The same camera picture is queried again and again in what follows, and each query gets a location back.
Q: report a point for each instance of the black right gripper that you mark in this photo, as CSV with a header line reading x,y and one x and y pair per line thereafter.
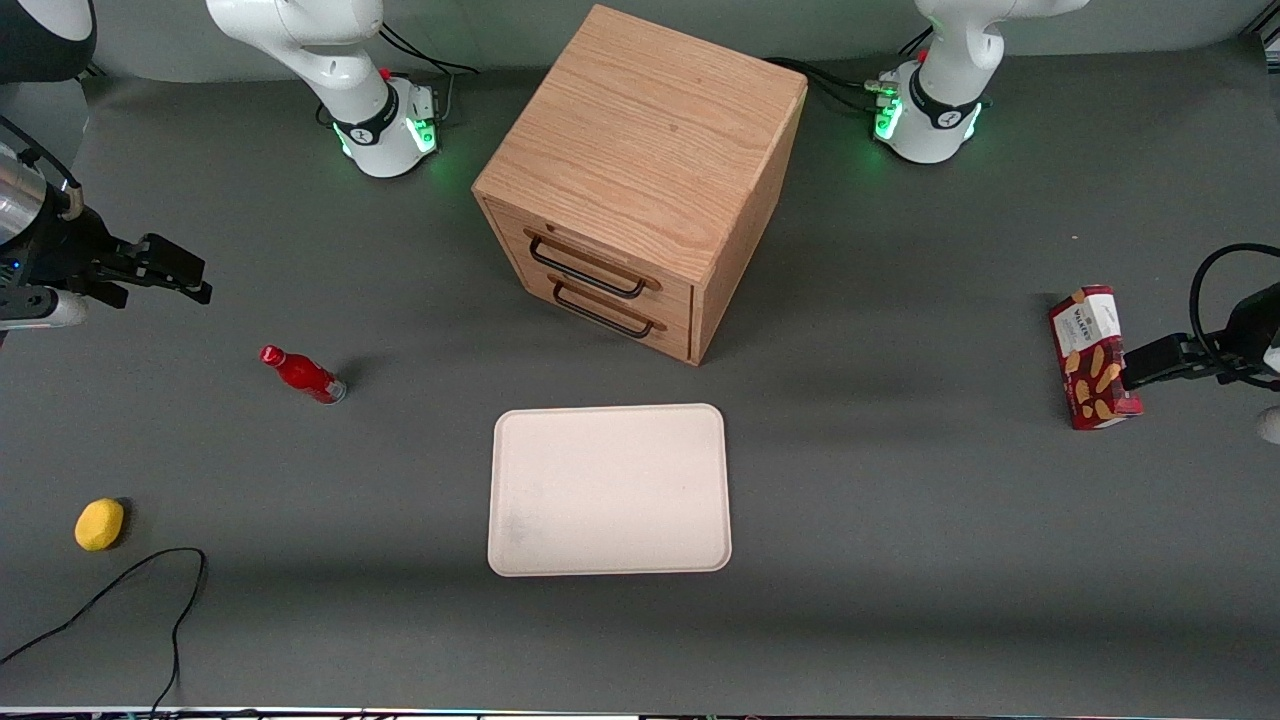
x,y
62,250

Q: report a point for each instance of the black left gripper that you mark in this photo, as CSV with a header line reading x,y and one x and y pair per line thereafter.
x,y
1254,330

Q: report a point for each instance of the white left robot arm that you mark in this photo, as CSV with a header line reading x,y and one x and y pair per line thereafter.
x,y
940,110

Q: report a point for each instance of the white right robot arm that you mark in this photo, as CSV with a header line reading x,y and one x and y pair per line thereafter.
x,y
300,35

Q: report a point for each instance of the wooden two-drawer cabinet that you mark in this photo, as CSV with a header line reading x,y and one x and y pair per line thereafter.
x,y
650,130

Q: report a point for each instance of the wooden drawer front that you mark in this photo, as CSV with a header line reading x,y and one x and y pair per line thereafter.
x,y
675,340
670,300

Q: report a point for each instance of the red shortbread cookie box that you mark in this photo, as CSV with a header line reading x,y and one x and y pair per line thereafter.
x,y
1092,365

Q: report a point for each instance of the red bottle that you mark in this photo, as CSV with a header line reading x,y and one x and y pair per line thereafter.
x,y
303,375

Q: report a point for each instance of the yellow lemon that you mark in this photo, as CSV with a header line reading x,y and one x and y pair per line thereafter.
x,y
99,524

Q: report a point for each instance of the cream plastic tray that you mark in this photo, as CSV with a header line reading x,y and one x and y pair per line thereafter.
x,y
610,490

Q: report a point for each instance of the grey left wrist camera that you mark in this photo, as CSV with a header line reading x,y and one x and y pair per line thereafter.
x,y
1272,425

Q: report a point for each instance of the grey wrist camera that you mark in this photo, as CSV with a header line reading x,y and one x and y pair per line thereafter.
x,y
1272,425
40,310

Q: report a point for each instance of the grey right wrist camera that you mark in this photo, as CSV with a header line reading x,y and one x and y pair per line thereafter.
x,y
40,310

